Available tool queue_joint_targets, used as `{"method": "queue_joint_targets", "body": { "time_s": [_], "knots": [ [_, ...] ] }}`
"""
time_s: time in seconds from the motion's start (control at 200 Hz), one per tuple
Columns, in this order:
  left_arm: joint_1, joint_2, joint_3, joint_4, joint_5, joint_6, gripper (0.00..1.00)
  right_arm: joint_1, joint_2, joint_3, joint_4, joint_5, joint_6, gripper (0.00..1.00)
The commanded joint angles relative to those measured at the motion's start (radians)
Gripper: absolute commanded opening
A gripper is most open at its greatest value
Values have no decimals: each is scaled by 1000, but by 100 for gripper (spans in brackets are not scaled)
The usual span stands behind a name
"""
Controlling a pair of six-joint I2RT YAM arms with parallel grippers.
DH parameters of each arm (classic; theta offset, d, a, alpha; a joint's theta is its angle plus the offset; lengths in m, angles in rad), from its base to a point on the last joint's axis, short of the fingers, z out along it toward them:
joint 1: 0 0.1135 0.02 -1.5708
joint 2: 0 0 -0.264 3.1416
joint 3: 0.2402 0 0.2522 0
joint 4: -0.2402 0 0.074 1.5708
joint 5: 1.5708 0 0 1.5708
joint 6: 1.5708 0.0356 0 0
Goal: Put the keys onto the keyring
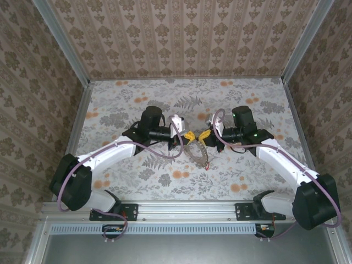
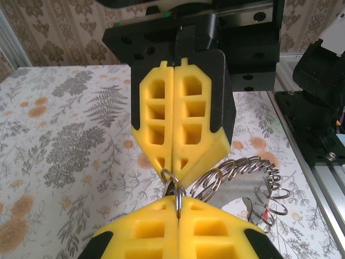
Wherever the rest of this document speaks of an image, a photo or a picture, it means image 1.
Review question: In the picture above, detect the round metal disc with keyrings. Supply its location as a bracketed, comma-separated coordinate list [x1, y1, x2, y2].
[183, 141, 209, 166]

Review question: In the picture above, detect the grey metal panel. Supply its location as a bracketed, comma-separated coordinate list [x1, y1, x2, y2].
[41, 233, 340, 264]

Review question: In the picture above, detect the aluminium side rail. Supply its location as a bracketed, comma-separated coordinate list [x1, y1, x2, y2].
[65, 81, 95, 160]
[282, 78, 320, 177]

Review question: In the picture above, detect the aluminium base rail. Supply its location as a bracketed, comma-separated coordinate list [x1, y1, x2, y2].
[40, 200, 294, 222]

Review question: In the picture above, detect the white slotted cable duct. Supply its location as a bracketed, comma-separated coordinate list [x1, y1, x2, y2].
[50, 222, 256, 235]

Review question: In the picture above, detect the aluminium frame post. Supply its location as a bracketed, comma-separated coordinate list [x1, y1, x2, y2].
[31, 0, 92, 86]
[328, 224, 352, 264]
[280, 0, 336, 83]
[24, 219, 50, 264]

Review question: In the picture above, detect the black connector box with wires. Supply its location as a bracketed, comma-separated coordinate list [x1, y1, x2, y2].
[255, 223, 277, 238]
[102, 224, 129, 239]

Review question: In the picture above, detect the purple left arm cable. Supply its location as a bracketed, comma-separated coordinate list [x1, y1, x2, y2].
[57, 114, 184, 244]

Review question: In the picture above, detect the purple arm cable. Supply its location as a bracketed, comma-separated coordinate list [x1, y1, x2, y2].
[213, 109, 343, 244]
[57, 114, 184, 244]

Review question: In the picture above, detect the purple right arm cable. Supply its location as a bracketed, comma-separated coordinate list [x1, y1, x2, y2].
[213, 109, 343, 244]

